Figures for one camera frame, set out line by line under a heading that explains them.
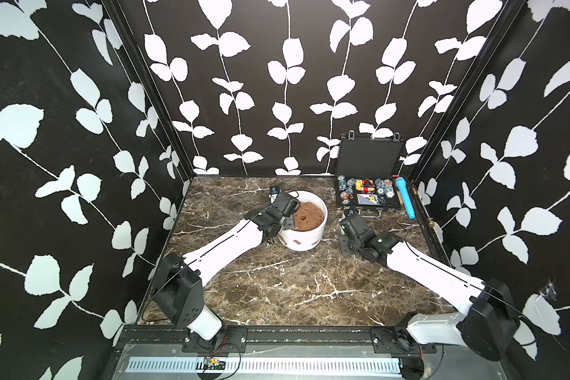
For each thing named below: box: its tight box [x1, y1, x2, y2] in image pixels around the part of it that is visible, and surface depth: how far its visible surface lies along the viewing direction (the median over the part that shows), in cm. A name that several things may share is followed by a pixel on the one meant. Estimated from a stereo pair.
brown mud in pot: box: [293, 201, 325, 232], surface depth 92 cm
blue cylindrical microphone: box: [395, 176, 416, 220], surface depth 113 cm
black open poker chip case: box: [334, 129, 405, 210], surface depth 113 cm
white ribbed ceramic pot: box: [277, 190, 329, 251], surface depth 88 cm
